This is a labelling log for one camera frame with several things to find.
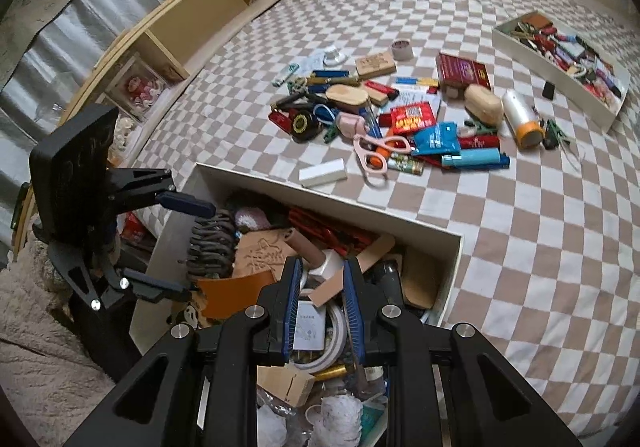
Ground grey knitted cloth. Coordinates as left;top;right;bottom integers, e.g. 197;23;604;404
186;210;239;279

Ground engraved leather tile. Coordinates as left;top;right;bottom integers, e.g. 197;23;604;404
232;229;296;281

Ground near white box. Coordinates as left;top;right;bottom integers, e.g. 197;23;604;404
130;165;463;446

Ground wooden shelf unit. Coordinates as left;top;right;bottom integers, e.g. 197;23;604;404
1;0;279;248

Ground beige fleece sleeve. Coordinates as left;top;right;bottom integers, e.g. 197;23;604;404
1;236;115;446

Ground black yellow tape measure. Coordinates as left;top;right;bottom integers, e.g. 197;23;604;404
291;110;322;144

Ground white rectangular block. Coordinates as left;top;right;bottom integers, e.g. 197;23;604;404
298;159;347;188

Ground pink scissors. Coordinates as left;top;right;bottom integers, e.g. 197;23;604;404
336;113;411;175

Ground wooden oval brush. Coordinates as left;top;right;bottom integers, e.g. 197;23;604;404
326;84;369;113

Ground light blue tube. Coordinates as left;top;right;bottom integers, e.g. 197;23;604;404
440;148;510;170

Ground red printed packet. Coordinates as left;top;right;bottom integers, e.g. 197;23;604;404
390;102;436;136

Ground engraved wooden block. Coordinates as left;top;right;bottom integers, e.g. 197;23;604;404
355;50;397;81

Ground blue pouch packet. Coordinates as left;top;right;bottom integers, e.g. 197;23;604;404
412;122;461;156

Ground brown tape roll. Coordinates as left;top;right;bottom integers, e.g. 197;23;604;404
390;40;413;62

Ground white bottle orange cap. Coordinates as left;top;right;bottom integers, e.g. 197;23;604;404
502;89;544;149

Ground green clip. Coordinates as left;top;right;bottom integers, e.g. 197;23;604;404
541;120;570;150

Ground beige oval wooden case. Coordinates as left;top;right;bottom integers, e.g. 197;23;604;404
464;84;503;127

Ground checkered bed sheet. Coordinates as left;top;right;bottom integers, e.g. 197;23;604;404
136;0;639;436

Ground dark red book box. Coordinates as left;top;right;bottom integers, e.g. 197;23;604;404
436;52;491;89

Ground small black square object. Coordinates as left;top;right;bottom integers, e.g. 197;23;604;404
542;82;555;100

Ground far white tray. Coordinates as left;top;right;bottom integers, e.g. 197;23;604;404
491;10;631;132

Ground orange leather strap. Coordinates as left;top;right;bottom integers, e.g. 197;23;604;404
195;269;278;321

